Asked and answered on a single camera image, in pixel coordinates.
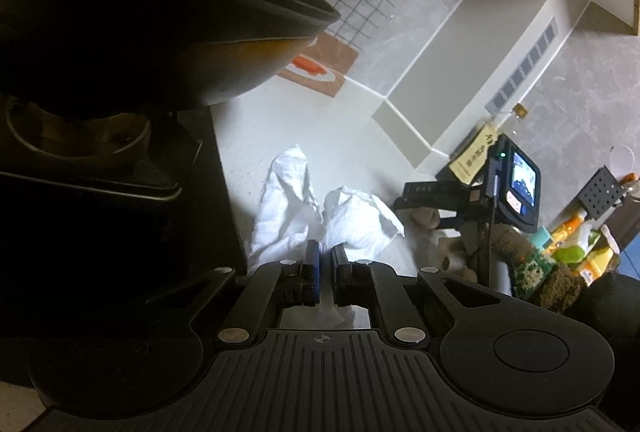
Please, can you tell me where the green vegetable bag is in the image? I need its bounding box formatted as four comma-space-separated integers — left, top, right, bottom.
555, 232, 601, 264

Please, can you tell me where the grey wall sticker strip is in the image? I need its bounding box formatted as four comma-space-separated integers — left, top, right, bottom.
486, 16, 560, 115

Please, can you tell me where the white tissue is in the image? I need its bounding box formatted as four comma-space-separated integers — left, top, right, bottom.
248, 145, 324, 264
315, 186, 406, 331

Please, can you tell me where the salt shaker teal lid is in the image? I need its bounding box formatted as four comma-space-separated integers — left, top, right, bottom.
530, 227, 553, 254

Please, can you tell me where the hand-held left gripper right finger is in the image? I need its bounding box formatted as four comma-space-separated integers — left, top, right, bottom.
330, 242, 506, 345

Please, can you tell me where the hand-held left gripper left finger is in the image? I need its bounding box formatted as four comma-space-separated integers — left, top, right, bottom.
150, 239, 322, 345

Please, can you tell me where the gas burner with metal tray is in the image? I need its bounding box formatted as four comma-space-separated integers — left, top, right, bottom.
0, 95, 183, 203

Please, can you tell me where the dark soy sauce bottle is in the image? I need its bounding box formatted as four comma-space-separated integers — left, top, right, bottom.
436, 105, 531, 185

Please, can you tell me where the yellow bottle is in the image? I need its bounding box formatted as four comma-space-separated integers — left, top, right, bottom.
575, 245, 617, 285

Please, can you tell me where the orange drink bottle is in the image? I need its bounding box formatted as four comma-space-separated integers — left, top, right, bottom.
552, 212, 588, 243

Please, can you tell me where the white ladle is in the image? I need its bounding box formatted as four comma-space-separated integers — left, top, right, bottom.
611, 146, 634, 171

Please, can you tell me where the dark perforated wall rack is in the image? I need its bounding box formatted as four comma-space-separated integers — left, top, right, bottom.
580, 165, 628, 220

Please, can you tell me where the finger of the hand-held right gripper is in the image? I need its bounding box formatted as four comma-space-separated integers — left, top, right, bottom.
404, 181, 456, 199
392, 197, 463, 231

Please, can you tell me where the black wok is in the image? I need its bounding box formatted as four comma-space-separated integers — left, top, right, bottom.
0, 0, 342, 119

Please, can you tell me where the black glass gas stove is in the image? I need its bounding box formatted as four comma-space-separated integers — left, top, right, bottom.
0, 105, 249, 388

